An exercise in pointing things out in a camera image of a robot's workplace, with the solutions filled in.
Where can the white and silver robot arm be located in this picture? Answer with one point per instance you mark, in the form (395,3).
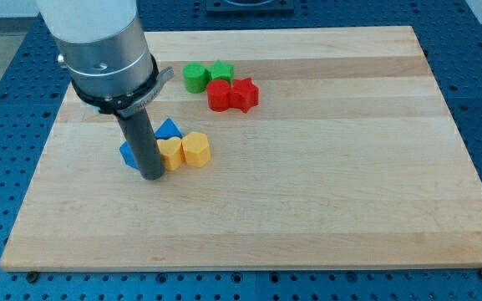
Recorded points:
(103,46)

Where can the yellow hexagon block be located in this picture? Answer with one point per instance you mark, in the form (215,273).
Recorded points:
(196,148)

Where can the red star block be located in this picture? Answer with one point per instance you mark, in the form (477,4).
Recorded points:
(244,94)

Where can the red cylinder block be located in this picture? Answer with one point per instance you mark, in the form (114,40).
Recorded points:
(218,95)

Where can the yellow heart block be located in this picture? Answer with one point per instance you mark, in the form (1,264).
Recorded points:
(171,152)

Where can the blue triangle block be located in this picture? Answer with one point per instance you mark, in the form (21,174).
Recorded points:
(168,129)

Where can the green star block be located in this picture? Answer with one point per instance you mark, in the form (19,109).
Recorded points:
(221,70)

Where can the light wooden board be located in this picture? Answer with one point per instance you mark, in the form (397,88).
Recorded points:
(351,160)

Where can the green cylinder block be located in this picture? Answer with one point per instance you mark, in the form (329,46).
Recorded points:
(195,77)

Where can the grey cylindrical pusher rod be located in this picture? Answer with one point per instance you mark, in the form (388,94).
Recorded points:
(140,136)

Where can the blue cube block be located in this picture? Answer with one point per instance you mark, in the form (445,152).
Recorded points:
(127,155)

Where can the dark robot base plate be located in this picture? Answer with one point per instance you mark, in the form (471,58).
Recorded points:
(219,7)

